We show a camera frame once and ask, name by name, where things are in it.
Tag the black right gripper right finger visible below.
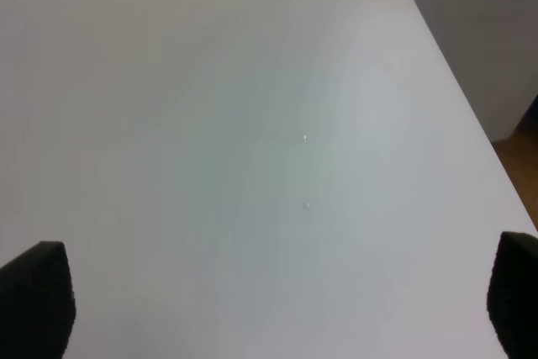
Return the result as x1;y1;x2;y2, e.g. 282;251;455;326
487;231;537;358

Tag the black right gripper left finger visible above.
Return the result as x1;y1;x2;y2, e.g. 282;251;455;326
1;241;76;358

